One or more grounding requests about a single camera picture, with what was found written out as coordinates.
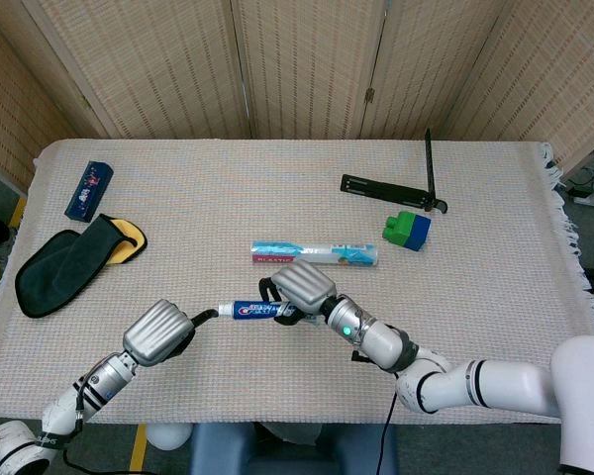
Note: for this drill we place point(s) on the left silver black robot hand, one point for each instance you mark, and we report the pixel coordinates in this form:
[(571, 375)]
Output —
[(158, 334)]

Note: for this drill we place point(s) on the dark green yellow cloth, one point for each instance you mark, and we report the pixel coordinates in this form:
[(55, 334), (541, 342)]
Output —
[(74, 262)]

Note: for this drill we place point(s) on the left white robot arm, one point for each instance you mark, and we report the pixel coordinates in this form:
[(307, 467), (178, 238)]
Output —
[(79, 391)]

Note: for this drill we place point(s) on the clear plastic toothbrush package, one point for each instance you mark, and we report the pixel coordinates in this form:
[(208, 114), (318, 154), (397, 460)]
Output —
[(314, 253)]

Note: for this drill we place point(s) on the black folding stand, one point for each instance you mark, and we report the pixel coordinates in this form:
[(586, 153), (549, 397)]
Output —
[(401, 188)]

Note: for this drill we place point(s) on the green and blue block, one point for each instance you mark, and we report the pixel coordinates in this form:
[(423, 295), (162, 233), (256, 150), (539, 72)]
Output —
[(408, 231)]

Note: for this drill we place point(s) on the dark blue printed box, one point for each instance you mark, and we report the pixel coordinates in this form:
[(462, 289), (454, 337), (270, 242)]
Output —
[(88, 190)]

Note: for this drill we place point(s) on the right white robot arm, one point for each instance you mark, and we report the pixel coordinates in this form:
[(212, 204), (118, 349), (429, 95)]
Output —
[(455, 371)]

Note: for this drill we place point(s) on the woven folding screen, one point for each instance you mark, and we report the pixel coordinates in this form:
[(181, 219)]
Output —
[(297, 66)]

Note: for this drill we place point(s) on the white round ball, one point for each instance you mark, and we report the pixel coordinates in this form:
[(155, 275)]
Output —
[(168, 435)]

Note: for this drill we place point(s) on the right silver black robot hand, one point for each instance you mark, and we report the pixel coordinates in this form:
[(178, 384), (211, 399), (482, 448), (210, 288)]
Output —
[(302, 287)]

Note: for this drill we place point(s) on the woven white tablecloth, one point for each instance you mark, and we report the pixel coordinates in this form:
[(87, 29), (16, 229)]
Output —
[(297, 198)]

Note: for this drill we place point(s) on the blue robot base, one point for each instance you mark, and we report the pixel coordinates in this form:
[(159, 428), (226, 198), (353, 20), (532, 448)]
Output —
[(292, 447)]

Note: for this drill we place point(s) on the blue white toothpaste tube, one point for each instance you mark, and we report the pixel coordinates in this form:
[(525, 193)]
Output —
[(255, 310)]

